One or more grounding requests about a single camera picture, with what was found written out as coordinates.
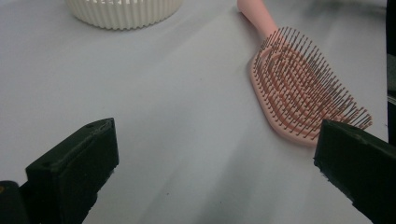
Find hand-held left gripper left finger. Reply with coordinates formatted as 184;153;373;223
19;117;120;224

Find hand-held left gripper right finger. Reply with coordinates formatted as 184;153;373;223
313;119;396;224

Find pink hairbrush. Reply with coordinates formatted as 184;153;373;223
236;0;374;147

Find white plastic basket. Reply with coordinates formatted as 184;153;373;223
64;0;185;31

